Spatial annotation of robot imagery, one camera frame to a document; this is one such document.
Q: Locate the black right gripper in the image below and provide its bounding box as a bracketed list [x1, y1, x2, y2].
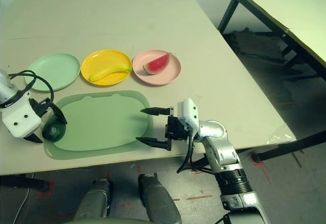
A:
[135, 106, 194, 151]

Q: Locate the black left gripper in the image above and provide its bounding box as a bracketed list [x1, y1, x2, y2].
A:
[22, 97, 68, 144]

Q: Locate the dark green avocado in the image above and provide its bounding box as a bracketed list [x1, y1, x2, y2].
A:
[42, 122, 67, 142]

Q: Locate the red watermelon slice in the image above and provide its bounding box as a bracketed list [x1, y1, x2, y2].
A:
[142, 52, 172, 75]

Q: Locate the yellow banana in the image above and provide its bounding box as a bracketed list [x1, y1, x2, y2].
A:
[88, 63, 133, 82]

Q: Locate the pink plate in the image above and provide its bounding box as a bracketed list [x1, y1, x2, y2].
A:
[132, 49, 182, 86]

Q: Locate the green silicone cutting mat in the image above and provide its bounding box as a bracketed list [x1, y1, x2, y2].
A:
[43, 90, 154, 160]

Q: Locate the black table leg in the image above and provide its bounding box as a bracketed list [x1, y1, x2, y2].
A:
[251, 129, 326, 162]
[191, 156, 213, 175]
[0, 174, 53, 193]

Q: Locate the mint green plate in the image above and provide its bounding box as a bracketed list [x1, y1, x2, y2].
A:
[24, 52, 81, 92]

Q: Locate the grey right robot leg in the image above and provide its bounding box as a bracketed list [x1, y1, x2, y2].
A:
[138, 173, 182, 224]

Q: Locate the grey robot leg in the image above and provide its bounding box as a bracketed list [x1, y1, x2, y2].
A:
[73, 179, 114, 219]
[138, 173, 182, 224]

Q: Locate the yellow plate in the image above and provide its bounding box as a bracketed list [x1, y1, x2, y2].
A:
[80, 49, 132, 86]

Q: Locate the grey left robot leg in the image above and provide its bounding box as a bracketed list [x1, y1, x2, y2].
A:
[73, 179, 114, 219]

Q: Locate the pale robot torso rim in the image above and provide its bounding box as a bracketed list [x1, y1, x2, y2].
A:
[63, 216, 153, 224]

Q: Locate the clear plastic bag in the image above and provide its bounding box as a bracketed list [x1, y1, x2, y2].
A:
[266, 124, 296, 145]

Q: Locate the side table with black legs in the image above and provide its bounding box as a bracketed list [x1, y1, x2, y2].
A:
[218, 0, 326, 82]

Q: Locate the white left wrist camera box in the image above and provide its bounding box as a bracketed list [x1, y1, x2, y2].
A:
[2, 97, 43, 138]

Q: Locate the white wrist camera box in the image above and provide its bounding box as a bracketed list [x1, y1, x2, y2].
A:
[2, 97, 43, 138]
[177, 97, 200, 133]

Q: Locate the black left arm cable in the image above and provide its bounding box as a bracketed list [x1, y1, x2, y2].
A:
[7, 70, 55, 105]

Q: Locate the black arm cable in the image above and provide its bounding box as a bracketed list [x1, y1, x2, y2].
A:
[176, 132, 217, 175]
[7, 70, 55, 105]

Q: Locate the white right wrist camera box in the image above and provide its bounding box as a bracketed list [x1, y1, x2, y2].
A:
[177, 97, 200, 133]

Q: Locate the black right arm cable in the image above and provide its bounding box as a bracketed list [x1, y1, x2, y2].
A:
[176, 132, 217, 175]

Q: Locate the white floor cable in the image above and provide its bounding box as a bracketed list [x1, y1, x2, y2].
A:
[12, 173, 35, 223]

